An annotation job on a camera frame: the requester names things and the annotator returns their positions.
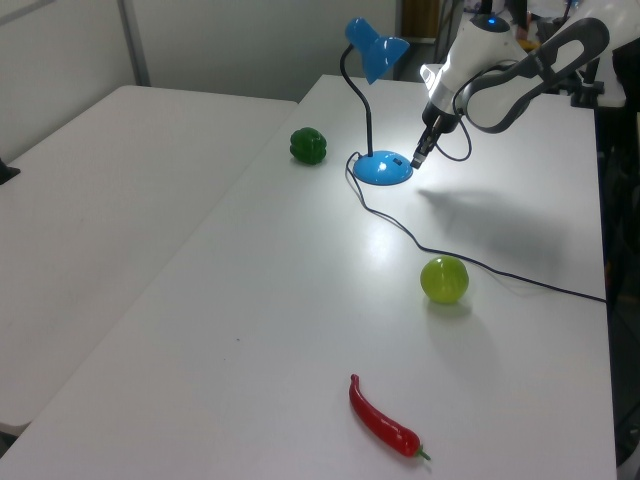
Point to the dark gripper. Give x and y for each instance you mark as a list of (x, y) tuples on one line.
[(441, 117)]

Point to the blue desk lamp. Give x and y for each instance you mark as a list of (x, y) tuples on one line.
[(381, 169)]

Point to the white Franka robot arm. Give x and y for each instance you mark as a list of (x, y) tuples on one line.
[(505, 75)]

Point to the dark green bell pepper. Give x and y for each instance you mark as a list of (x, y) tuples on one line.
[(308, 146)]

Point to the yellow-green round fruit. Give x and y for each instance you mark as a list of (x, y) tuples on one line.
[(444, 280)]

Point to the black keyboard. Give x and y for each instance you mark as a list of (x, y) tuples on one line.
[(547, 31)]

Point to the black table clamp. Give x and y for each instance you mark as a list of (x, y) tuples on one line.
[(587, 95)]

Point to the black pole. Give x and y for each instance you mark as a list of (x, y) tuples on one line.
[(592, 72)]

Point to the red chili pepper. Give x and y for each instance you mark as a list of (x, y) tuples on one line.
[(380, 425)]

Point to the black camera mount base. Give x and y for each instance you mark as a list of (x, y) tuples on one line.
[(7, 172)]

